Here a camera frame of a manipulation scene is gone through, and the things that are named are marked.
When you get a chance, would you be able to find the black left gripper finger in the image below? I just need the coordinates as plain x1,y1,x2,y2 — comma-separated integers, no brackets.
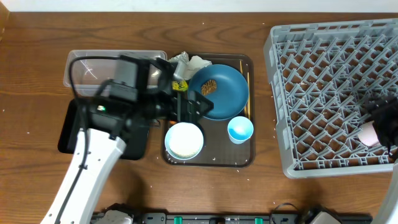
188,90,213,108
193,104,214,122

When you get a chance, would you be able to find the dark blue plate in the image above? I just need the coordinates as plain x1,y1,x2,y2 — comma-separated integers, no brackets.
188,64,248,121

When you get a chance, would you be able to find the light blue cup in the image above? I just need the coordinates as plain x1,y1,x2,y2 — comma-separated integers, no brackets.
227,116,254,144

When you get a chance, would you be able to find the wooden chopstick right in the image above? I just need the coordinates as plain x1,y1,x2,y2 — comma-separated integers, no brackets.
245,72,251,119

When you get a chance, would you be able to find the brown food piece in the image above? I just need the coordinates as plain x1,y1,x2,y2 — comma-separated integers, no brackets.
201,80,217,96

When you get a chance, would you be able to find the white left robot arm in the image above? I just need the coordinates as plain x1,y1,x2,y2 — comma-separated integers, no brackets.
42,53,214,223

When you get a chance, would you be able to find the brown serving tray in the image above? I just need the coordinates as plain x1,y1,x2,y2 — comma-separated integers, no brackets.
161,53,256,168

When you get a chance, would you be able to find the clear plastic bin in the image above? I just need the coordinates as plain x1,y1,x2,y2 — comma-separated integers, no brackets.
63,50,167,96

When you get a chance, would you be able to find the grey dishwasher rack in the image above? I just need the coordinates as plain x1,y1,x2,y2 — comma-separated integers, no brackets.
263,19,397,179

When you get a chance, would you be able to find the crumpled aluminium foil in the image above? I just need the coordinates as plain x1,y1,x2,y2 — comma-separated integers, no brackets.
169,52,190,65

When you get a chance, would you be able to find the crumpled white tissue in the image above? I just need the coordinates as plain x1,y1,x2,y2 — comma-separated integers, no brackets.
182,55,212,80

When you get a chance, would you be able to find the yellow snack wrapper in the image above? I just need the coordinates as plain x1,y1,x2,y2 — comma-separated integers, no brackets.
172,80,188,92

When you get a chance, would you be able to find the pink cup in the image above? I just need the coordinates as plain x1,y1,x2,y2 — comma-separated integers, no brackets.
358,121,380,147

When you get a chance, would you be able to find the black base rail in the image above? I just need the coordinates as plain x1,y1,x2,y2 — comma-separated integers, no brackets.
89,203,373,224

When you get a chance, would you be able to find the light blue rice bowl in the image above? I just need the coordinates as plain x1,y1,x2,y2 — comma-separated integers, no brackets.
164,122,204,161

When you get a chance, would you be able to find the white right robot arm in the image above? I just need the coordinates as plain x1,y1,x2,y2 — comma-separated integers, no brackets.
367,96,397,224

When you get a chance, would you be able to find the black tray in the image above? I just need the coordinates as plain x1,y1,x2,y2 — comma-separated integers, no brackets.
57,100,149,161

